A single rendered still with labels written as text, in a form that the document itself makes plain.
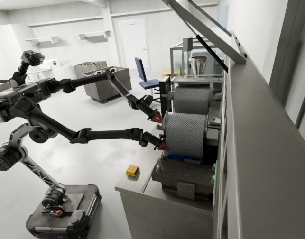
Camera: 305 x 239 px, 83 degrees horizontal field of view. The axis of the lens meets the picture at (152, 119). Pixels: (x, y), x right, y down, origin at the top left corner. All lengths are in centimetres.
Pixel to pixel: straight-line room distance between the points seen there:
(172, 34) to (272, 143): 777
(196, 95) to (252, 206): 107
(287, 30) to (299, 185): 331
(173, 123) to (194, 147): 20
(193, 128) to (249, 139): 79
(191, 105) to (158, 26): 687
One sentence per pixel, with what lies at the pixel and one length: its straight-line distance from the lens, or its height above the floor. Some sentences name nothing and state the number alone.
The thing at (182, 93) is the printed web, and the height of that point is 138.
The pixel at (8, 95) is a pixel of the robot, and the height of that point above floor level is 152.
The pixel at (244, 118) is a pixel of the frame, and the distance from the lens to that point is 33.
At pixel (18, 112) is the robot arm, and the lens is 123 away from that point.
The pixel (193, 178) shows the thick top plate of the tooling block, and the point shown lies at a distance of 106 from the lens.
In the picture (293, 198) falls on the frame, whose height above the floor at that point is 165.
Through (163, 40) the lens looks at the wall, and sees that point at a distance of 798.
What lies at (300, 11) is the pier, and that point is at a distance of 354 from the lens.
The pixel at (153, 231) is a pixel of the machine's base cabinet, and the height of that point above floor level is 51.
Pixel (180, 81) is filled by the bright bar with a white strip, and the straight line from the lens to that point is 127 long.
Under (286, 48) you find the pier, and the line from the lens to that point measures 354.
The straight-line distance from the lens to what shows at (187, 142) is 112.
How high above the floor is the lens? 181
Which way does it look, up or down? 28 degrees down
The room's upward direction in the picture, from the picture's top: 6 degrees counter-clockwise
